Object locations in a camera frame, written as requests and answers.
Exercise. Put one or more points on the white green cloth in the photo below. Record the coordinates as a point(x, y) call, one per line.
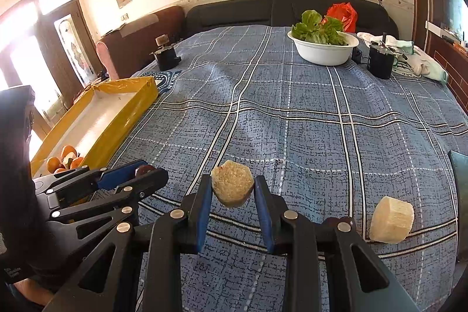
point(420, 63)

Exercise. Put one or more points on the black cylindrical motor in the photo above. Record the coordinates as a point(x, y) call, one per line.
point(380, 63)

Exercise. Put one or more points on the small peeled sugarcane chunk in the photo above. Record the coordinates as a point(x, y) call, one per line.
point(68, 161)
point(232, 184)

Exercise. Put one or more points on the brown bedside cabinet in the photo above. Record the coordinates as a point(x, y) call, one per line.
point(146, 30)

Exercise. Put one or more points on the glass door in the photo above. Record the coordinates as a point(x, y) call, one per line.
point(47, 52)

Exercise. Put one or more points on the black power adapter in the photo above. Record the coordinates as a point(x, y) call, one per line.
point(358, 56)

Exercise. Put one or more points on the black smartphone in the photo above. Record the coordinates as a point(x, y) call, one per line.
point(461, 169)

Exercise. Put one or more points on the large peeled sugarcane chunk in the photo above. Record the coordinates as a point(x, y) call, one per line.
point(391, 220)

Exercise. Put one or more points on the brown tiled window ledge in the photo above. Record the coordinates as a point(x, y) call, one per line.
point(449, 70)

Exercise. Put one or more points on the yellow cardboard tray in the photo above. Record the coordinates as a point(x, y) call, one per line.
point(124, 122)

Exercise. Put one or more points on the dark padded headboard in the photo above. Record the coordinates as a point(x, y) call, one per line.
point(237, 12)

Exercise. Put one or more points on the small black motor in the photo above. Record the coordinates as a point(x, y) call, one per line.
point(166, 58)

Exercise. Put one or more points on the person's left forearm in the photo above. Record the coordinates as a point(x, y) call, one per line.
point(33, 292)

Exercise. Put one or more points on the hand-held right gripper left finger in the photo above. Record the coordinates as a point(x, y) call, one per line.
point(204, 213)

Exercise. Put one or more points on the green lettuce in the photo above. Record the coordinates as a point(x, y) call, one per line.
point(310, 23)

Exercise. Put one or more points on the red plastic bag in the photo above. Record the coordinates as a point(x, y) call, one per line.
point(343, 14)

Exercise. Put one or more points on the dark red apple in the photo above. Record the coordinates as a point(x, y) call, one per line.
point(144, 170)

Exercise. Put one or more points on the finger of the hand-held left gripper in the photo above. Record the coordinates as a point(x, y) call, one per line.
point(120, 174)
point(153, 180)

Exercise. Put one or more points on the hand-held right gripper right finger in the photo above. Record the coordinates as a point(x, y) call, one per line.
point(265, 213)

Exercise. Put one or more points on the white bowl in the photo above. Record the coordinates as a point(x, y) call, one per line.
point(321, 52)

